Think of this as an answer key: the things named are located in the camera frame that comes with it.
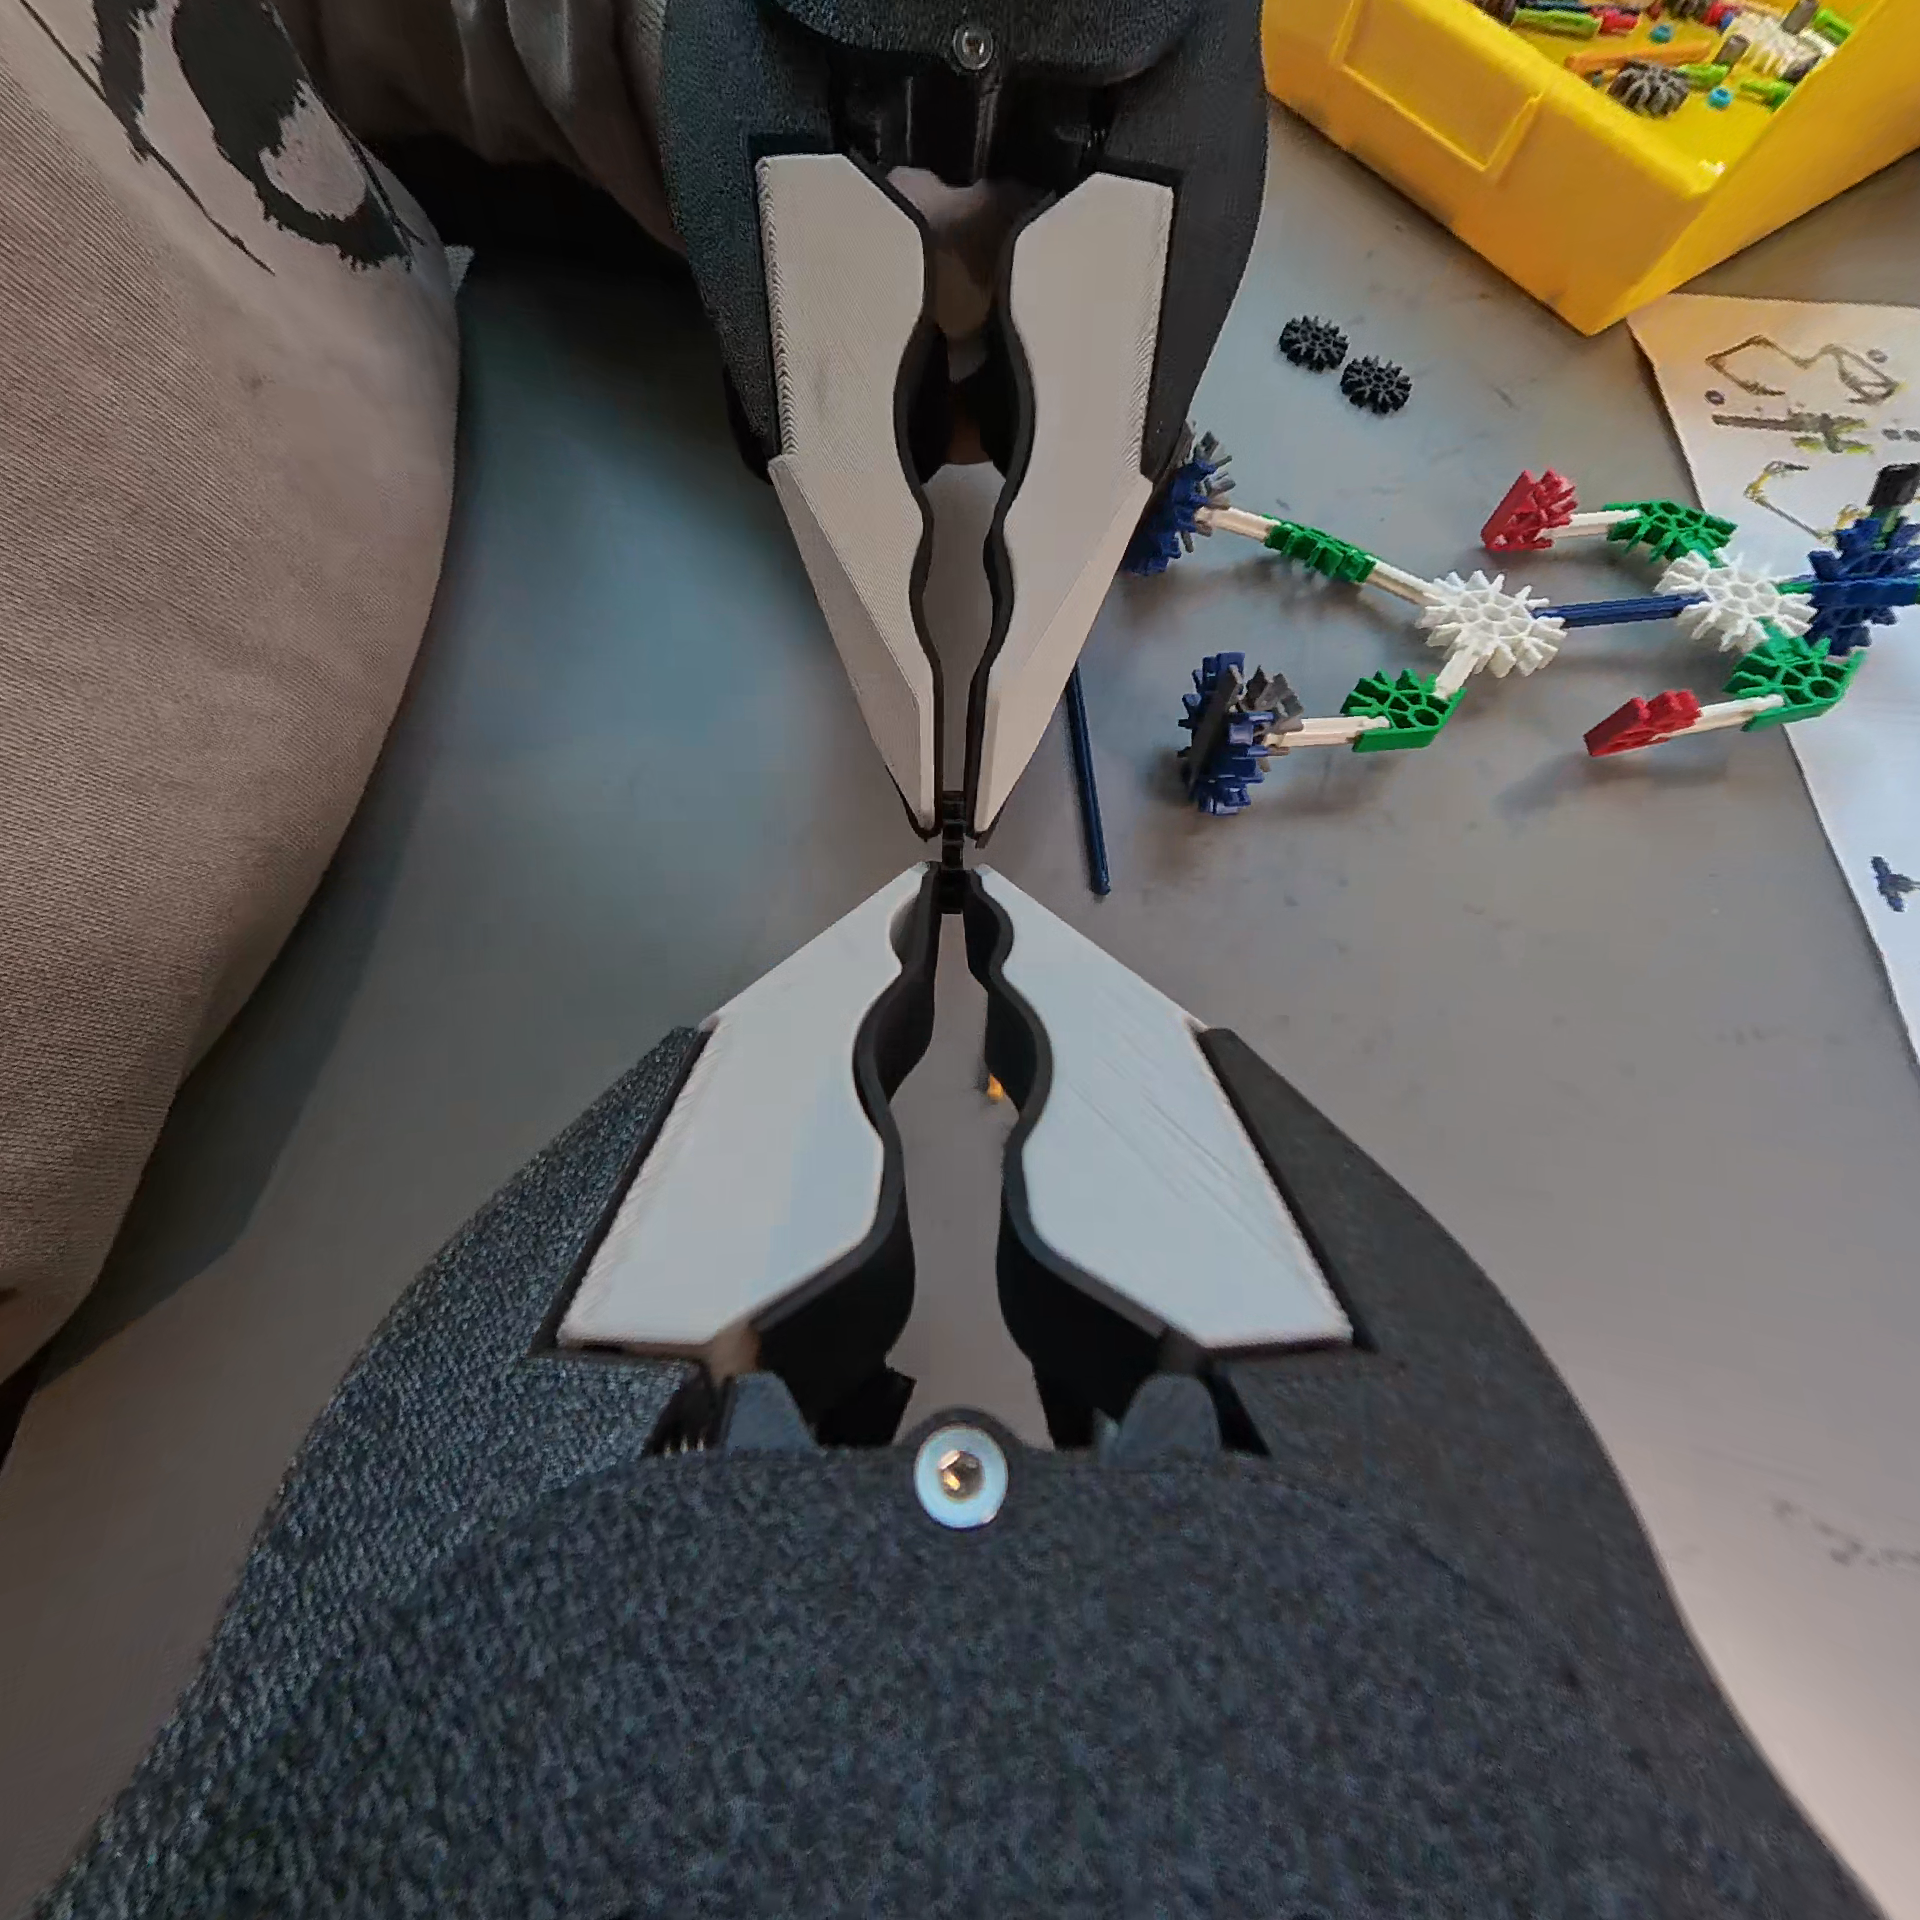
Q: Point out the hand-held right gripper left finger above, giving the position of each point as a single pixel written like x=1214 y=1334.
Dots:
x=734 y=1185

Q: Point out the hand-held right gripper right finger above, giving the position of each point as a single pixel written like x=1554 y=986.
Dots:
x=1171 y=1185

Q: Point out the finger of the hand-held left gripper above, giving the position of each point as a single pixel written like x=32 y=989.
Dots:
x=832 y=376
x=1089 y=376

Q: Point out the black snowflake connector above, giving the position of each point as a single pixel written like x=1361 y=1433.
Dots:
x=952 y=849

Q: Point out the thin blue rod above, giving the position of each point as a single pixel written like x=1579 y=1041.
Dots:
x=1089 y=781

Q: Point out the colourful construction toy figure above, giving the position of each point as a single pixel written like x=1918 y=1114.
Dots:
x=1494 y=622

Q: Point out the person's left forearm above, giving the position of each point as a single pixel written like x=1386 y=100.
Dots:
x=495 y=89

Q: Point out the yellow bin with red rods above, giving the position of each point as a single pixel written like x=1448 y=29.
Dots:
x=1425 y=119

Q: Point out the person's beige sweatshirt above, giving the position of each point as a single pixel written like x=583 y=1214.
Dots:
x=195 y=676

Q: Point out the folded paper instruction sheet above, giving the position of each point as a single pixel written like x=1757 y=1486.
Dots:
x=1829 y=599

